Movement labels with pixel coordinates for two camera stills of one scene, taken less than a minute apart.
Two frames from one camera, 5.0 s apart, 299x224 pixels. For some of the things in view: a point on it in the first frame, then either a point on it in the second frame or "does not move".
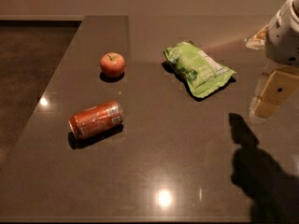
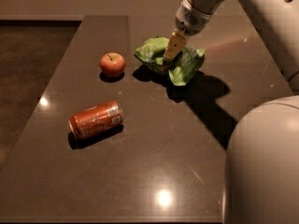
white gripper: x=282 y=41 -> x=191 y=22
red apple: x=112 y=63 does not move
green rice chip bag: x=200 y=70 -> x=181 y=66
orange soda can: x=95 y=119 does not move
